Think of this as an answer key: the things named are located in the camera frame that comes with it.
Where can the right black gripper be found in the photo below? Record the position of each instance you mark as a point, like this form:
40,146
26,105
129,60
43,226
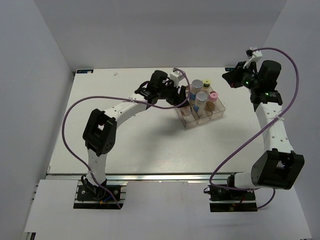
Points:
233,77

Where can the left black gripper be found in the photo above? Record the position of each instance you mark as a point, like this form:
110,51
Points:
178,99

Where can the red label spice jar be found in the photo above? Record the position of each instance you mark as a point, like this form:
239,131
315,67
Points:
186,111

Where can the silver lid pearl jar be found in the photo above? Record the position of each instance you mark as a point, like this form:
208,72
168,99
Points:
195,87
200,102

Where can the yellow cap spice bottle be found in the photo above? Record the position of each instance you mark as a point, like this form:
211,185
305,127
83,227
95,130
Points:
206,87

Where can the pink cap spice bottle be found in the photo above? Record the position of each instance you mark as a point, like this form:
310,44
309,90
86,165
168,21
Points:
210,103

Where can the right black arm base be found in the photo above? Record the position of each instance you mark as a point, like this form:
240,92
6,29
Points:
230,201

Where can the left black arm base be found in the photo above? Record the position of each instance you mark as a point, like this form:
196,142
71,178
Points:
89,196

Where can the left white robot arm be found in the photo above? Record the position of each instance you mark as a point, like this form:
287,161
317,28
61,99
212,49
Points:
100,131

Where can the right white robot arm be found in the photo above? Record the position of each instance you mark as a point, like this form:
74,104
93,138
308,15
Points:
279,165

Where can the right blue corner sticker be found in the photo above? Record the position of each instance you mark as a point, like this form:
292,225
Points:
229,69

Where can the blue corner sticker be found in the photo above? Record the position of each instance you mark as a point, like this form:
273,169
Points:
229,69
84,71

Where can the left blue corner sticker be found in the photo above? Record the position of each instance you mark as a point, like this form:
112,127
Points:
84,71

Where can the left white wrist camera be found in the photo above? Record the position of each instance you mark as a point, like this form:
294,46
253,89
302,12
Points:
176,77

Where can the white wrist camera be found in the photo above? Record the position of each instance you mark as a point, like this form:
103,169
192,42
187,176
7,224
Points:
176,77
254,55

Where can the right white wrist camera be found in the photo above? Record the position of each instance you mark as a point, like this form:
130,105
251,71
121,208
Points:
254,55

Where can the aluminium front frame rail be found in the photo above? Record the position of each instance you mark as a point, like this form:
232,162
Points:
125,177

